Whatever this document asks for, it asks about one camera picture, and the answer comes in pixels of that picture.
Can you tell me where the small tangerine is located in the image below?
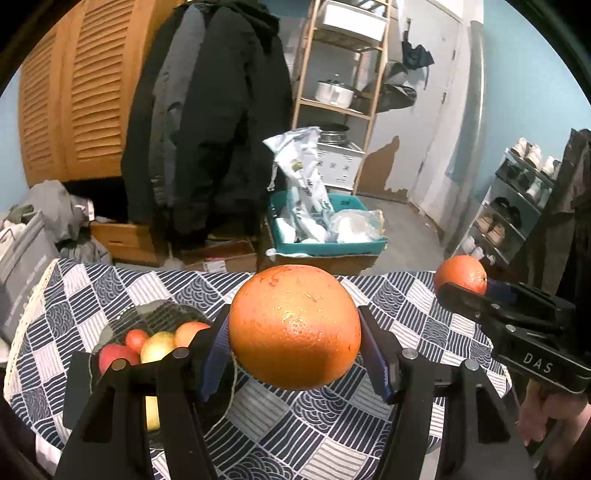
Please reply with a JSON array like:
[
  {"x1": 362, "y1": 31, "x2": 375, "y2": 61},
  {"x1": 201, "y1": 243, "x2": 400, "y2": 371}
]
[{"x1": 124, "y1": 329, "x2": 149, "y2": 354}]

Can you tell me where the large orange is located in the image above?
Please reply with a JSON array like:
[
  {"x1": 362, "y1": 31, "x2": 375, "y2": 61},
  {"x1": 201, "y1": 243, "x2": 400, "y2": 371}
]
[{"x1": 174, "y1": 321, "x2": 209, "y2": 348}]

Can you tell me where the white printed rice bag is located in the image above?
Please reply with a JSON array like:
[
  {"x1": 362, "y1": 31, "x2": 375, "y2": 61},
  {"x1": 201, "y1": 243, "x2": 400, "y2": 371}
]
[{"x1": 263, "y1": 126, "x2": 335, "y2": 244}]

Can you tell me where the wooden drawer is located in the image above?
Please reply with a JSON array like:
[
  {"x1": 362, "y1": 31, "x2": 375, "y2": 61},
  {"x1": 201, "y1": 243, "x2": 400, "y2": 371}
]
[{"x1": 90, "y1": 221, "x2": 163, "y2": 266}]

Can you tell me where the dark red apple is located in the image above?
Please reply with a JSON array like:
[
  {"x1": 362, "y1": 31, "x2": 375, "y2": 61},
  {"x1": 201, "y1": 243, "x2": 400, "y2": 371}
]
[{"x1": 98, "y1": 344, "x2": 140, "y2": 374}]

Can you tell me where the person's right hand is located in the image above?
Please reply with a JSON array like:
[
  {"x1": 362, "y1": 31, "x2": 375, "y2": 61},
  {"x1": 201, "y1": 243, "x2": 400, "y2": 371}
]
[{"x1": 517, "y1": 380, "x2": 590, "y2": 451}]

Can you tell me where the cardboard box under bin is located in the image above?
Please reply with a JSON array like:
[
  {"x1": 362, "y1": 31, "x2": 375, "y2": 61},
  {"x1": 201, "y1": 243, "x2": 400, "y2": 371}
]
[{"x1": 181, "y1": 239, "x2": 382, "y2": 277}]

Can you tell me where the grey clothes pile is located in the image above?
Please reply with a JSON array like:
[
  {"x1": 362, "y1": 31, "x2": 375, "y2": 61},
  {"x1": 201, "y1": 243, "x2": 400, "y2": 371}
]
[{"x1": 11, "y1": 180, "x2": 113, "y2": 265}]

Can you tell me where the shoe rack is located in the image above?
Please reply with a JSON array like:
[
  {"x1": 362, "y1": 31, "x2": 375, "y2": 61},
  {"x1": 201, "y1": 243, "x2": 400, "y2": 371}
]
[{"x1": 452, "y1": 137, "x2": 562, "y2": 270}]

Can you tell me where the grey fabric storage bag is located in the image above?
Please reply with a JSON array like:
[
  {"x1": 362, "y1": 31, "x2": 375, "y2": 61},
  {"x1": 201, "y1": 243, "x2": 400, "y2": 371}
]
[{"x1": 1, "y1": 212, "x2": 58, "y2": 345}]

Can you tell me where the white storage drawer box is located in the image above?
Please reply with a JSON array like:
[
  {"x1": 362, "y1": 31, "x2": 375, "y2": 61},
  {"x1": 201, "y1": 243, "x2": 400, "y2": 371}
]
[{"x1": 318, "y1": 142, "x2": 365, "y2": 191}]

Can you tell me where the small orange bottom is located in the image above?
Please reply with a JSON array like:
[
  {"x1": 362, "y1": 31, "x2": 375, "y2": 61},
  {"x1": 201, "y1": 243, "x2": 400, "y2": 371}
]
[{"x1": 434, "y1": 255, "x2": 488, "y2": 295}]

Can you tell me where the steel pot lower shelf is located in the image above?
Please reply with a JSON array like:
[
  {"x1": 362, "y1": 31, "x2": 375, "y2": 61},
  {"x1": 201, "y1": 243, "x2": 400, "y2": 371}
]
[{"x1": 318, "y1": 123, "x2": 349, "y2": 146}]

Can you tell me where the black hanging jacket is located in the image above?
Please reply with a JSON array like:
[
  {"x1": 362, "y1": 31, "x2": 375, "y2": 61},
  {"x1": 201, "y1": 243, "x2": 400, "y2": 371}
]
[{"x1": 121, "y1": 1, "x2": 293, "y2": 250}]

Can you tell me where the teal plastic bin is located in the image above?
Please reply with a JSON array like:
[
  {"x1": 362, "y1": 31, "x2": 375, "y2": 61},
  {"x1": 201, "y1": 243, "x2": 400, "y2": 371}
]
[{"x1": 267, "y1": 191, "x2": 388, "y2": 257}]

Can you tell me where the pointed yellow-green pear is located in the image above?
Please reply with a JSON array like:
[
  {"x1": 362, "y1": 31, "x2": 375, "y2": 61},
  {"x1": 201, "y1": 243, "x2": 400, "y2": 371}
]
[{"x1": 140, "y1": 331, "x2": 175, "y2": 364}]

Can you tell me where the clear glass plate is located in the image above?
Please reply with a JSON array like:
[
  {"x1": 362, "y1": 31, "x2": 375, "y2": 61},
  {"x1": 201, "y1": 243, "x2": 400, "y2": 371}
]
[{"x1": 88, "y1": 300, "x2": 236, "y2": 435}]

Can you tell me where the wooden louvered wardrobe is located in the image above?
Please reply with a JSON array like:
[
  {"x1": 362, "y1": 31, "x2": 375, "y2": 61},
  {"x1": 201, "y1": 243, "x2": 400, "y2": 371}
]
[{"x1": 19, "y1": 0, "x2": 178, "y2": 185}]

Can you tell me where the white cooking pot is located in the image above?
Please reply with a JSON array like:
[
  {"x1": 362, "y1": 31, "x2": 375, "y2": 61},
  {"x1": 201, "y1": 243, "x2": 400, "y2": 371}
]
[{"x1": 315, "y1": 80, "x2": 356, "y2": 109}]

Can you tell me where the white door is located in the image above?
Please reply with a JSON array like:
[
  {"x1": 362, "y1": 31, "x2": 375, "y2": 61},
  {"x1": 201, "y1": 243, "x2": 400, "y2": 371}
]
[{"x1": 359, "y1": 0, "x2": 463, "y2": 204}]

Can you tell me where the round yellow-green pear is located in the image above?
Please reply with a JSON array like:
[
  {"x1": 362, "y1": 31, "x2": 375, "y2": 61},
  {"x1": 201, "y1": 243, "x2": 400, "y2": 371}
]
[{"x1": 145, "y1": 396, "x2": 160, "y2": 432}]

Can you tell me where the clear plastic bag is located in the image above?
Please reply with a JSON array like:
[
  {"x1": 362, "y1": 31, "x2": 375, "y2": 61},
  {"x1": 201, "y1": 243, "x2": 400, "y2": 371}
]
[{"x1": 328, "y1": 209, "x2": 386, "y2": 244}]

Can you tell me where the white basket upper shelf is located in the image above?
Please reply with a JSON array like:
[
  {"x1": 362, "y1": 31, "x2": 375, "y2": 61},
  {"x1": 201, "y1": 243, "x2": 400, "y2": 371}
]
[{"x1": 317, "y1": 1, "x2": 387, "y2": 43}]

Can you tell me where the blue white patterned tablecloth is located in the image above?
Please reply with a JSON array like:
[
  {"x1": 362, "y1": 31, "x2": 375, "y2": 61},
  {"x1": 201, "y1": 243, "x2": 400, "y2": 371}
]
[{"x1": 4, "y1": 260, "x2": 512, "y2": 479}]

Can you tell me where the wooden shelf rack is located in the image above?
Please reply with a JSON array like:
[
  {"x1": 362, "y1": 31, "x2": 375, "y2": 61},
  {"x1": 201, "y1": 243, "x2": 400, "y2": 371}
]
[{"x1": 291, "y1": 1, "x2": 398, "y2": 194}]

